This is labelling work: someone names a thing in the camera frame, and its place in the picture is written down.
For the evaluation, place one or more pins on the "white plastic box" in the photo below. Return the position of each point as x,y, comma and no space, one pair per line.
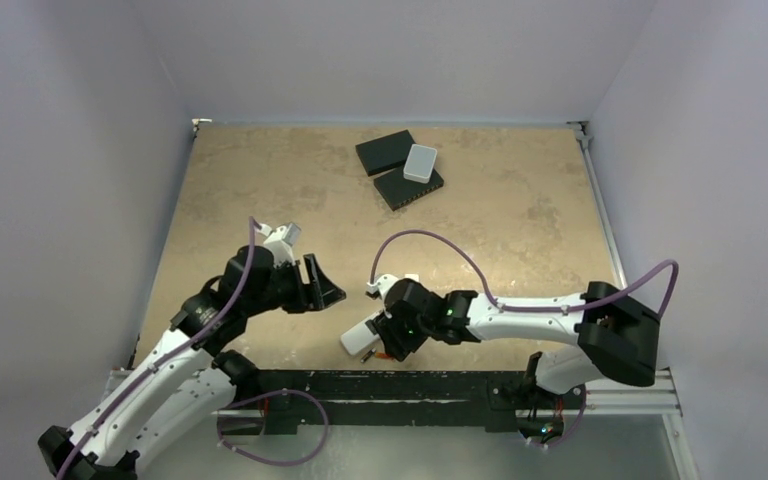
420,164

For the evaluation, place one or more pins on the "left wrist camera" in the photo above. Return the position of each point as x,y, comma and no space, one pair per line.
280,241

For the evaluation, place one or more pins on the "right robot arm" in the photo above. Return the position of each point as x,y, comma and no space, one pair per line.
475,317

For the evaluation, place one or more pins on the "black box rear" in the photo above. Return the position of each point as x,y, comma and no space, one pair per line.
385,153

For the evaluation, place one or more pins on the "black base bar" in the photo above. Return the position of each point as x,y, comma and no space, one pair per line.
497,401

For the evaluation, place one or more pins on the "black box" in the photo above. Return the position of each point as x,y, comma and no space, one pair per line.
397,192
385,153

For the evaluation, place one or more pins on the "black box front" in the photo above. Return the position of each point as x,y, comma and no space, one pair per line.
397,192

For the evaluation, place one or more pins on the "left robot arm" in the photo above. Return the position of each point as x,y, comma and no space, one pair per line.
190,372

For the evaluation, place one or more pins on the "white remote control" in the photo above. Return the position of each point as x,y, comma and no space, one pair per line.
360,338

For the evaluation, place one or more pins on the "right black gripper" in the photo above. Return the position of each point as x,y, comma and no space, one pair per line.
389,337

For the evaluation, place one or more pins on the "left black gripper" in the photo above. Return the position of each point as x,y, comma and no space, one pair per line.
309,297

